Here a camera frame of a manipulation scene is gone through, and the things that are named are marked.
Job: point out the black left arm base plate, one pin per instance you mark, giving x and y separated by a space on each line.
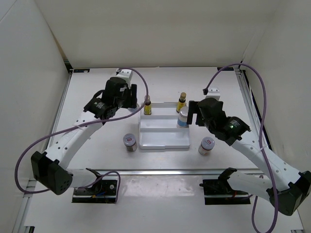
103 192

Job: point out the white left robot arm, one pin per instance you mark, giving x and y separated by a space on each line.
50 167

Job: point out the left dark white-lid jar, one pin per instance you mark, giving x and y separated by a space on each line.
130 142

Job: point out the dark table label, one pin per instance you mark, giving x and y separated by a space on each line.
225 68
81 70

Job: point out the yellow sauce bottle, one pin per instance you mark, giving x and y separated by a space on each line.
181 101
147 106

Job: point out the pale white-lid jar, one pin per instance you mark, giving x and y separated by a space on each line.
206 145

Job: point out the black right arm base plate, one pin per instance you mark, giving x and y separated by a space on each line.
215 193

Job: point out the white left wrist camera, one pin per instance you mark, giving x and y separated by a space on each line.
125 74

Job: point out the white three-compartment tray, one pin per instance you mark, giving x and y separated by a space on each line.
159 131

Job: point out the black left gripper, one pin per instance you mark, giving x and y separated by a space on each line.
131 102

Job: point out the left dark table label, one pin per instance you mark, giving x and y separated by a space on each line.
81 70

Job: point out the left aluminium frame rail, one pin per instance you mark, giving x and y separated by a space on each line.
50 90

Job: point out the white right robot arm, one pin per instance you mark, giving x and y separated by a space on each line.
285 188

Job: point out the right dark table label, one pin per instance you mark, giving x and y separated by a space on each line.
225 68

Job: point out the silver-lid spice jar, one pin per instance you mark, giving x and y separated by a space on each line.
134 110
182 118

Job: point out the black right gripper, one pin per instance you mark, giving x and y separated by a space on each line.
193 108

